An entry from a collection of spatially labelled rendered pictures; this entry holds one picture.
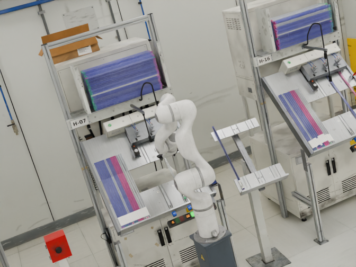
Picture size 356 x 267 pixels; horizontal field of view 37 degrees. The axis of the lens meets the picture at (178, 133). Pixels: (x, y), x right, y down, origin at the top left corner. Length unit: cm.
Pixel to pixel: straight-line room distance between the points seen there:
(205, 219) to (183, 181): 26
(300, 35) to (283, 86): 41
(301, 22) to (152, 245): 198
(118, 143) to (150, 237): 71
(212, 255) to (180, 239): 88
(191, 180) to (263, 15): 161
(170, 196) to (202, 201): 58
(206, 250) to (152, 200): 62
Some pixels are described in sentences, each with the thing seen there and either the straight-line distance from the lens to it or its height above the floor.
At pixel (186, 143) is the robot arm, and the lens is 289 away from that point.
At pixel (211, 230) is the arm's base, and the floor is 76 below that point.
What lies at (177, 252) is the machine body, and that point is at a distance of 399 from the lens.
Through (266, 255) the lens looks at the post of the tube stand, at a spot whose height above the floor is 8.
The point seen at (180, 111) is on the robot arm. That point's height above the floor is 145.
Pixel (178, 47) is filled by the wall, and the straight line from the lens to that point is 537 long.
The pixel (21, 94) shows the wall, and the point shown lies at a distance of 507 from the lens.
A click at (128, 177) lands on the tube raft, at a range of 357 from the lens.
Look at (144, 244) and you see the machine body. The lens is 387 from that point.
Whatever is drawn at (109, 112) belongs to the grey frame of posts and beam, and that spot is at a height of 135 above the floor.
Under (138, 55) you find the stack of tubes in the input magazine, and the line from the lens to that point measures 368.
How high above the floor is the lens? 226
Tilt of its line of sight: 18 degrees down
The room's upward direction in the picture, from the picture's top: 14 degrees counter-clockwise
